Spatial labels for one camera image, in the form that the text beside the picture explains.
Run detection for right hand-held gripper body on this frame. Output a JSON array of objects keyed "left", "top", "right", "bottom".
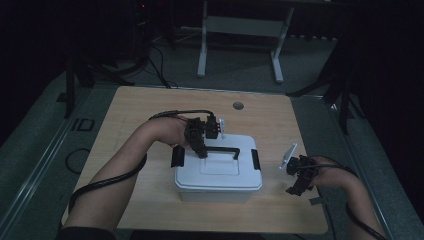
[{"left": 279, "top": 143, "right": 318, "bottom": 184}]

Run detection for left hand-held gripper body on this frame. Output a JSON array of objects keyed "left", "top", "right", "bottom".
[{"left": 184, "top": 114, "right": 226, "bottom": 149}]

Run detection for black box handle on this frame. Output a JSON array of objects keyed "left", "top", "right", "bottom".
[{"left": 199, "top": 145, "right": 241, "bottom": 161}]

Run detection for white plastic storage box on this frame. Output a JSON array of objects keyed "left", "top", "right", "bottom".
[{"left": 170, "top": 133, "right": 264, "bottom": 203}]

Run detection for person's right hand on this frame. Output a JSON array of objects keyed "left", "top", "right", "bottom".
[{"left": 311, "top": 157, "right": 360, "bottom": 192}]

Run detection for person's left hand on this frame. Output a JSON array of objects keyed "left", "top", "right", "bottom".
[{"left": 156, "top": 117, "right": 192, "bottom": 150}]

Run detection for black box latch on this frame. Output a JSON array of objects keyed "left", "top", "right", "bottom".
[
  {"left": 250, "top": 148, "right": 261, "bottom": 172},
  {"left": 170, "top": 145, "right": 186, "bottom": 169}
]

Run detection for black tripod stand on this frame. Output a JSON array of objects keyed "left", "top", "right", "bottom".
[
  {"left": 287, "top": 43, "right": 368, "bottom": 135},
  {"left": 56, "top": 54, "right": 135, "bottom": 120}
]

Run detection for dark equipment rack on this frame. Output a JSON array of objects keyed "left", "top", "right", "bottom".
[{"left": 132, "top": 0, "right": 155, "bottom": 66}]

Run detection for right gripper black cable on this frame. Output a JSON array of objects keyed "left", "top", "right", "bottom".
[{"left": 313, "top": 155, "right": 388, "bottom": 240}]

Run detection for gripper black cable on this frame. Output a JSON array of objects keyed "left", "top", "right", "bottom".
[
  {"left": 67, "top": 109, "right": 217, "bottom": 214},
  {"left": 313, "top": 155, "right": 388, "bottom": 240}
]

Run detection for metal floor rail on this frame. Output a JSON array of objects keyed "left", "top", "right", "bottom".
[
  {"left": 0, "top": 88, "right": 93, "bottom": 234},
  {"left": 291, "top": 94, "right": 396, "bottom": 240}
]

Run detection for black floor cables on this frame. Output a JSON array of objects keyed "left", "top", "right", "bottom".
[{"left": 145, "top": 44, "right": 179, "bottom": 90}]

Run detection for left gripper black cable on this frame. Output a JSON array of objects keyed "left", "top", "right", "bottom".
[{"left": 67, "top": 109, "right": 217, "bottom": 214}]

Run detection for white metal stand frame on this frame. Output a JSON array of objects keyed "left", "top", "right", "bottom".
[{"left": 196, "top": 0, "right": 296, "bottom": 84}]

